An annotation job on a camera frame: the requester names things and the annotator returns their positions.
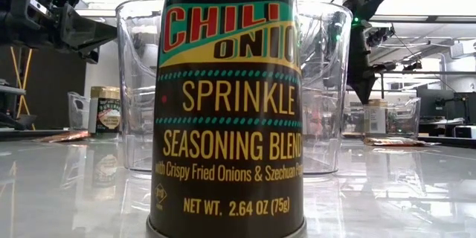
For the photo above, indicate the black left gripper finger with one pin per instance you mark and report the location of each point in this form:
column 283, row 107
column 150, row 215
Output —
column 90, row 55
column 89, row 31

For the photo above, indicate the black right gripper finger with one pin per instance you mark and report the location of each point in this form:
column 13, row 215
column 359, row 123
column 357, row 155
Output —
column 364, row 91

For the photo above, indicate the tan-lid seasoning jar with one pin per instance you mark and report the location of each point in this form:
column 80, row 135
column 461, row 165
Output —
column 108, row 113
column 375, row 119

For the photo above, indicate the large clear plastic bin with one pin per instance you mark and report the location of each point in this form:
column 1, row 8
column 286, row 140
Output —
column 137, row 82

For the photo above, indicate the dark brown spice packet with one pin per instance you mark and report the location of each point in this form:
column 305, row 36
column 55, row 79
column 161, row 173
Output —
column 394, row 141

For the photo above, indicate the orange spice packet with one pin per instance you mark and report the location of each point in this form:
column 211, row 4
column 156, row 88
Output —
column 63, row 136

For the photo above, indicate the yellow-lid chili onion spice jar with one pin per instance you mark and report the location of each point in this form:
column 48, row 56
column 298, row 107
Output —
column 227, row 119

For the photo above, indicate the black ceiling device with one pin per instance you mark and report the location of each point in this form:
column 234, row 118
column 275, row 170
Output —
column 379, row 36
column 413, row 66

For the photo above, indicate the small clear plastic bin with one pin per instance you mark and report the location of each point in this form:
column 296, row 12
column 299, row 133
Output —
column 78, row 111
column 403, row 119

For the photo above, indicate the black monitor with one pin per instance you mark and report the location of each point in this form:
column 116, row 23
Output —
column 431, row 104

